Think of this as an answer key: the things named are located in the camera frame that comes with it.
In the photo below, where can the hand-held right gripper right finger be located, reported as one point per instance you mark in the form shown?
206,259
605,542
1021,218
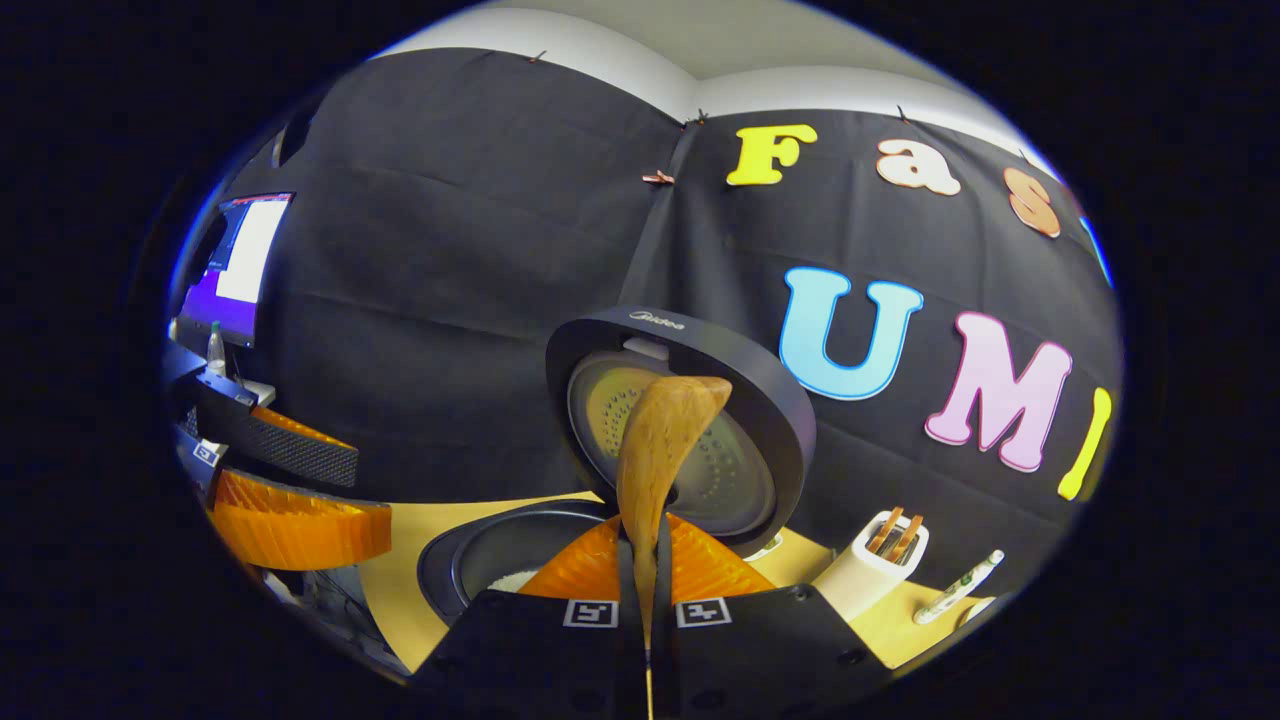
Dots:
662,660

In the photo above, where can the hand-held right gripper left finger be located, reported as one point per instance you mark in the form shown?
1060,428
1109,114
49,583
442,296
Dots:
626,660

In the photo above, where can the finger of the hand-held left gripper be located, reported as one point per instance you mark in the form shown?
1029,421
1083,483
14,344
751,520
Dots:
290,450
300,530

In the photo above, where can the wooden spoon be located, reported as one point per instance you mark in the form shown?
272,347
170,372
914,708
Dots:
670,420

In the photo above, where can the dark blue rice cooker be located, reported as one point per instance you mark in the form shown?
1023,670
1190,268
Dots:
700,345

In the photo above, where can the small clear bottle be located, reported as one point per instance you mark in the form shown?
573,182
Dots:
216,350

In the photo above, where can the computer monitor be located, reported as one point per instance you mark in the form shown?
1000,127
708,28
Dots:
250,250

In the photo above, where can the white toaster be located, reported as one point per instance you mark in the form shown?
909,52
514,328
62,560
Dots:
850,580

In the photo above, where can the black backdrop cloth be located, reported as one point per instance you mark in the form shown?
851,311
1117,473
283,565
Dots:
450,250

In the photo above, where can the bread slice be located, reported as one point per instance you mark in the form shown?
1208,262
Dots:
903,538
884,530

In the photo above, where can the white drink bottle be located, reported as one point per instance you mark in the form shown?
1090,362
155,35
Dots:
955,590

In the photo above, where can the copper clip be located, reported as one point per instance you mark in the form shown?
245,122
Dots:
658,177

